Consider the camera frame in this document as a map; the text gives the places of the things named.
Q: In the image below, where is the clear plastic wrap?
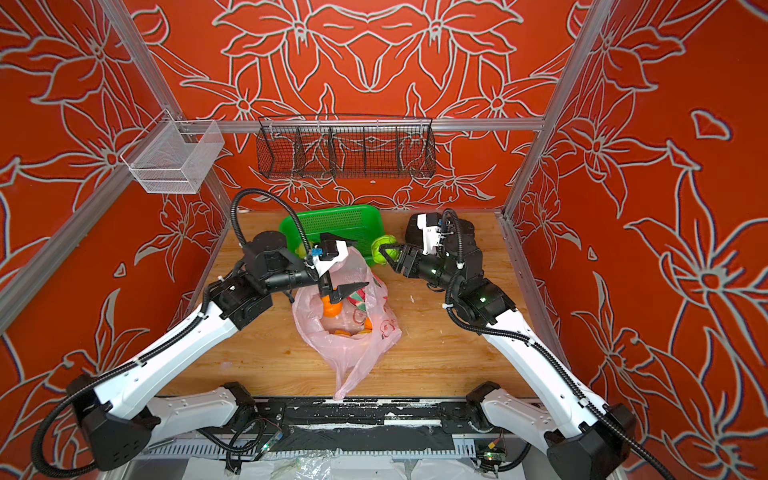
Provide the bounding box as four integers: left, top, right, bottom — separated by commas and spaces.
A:
269, 455, 360, 480

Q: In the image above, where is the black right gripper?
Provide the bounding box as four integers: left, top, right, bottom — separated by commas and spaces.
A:
379, 242, 467, 297

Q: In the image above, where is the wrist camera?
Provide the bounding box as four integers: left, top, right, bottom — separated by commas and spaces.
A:
416, 212, 443, 255
310, 233, 357, 276

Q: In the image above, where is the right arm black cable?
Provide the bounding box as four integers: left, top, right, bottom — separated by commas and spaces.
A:
440, 208, 661, 480

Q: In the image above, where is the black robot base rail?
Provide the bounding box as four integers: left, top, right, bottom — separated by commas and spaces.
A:
173, 395, 523, 463

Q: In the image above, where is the black wire wall basket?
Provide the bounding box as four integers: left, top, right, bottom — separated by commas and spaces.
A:
256, 115, 437, 179

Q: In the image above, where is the pink plastic bag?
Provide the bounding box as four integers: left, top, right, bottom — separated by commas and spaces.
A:
292, 248, 402, 401

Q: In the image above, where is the orange fruit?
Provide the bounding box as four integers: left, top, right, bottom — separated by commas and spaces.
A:
321, 296, 343, 318
332, 318, 373, 337

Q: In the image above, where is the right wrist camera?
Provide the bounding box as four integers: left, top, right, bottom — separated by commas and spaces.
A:
416, 212, 443, 255

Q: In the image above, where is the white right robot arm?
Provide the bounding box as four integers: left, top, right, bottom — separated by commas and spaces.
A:
387, 245, 636, 479

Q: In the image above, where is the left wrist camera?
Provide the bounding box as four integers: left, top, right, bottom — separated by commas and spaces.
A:
310, 233, 357, 276

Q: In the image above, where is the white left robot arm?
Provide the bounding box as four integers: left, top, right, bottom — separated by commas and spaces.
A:
71, 231, 364, 471

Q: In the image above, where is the green plastic basket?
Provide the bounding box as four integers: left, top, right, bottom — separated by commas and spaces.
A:
297, 205, 385, 266

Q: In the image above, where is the green apple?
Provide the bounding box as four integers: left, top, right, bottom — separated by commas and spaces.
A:
371, 234, 401, 265

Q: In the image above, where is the white wire wall basket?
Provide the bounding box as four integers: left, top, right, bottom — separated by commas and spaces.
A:
119, 109, 224, 196

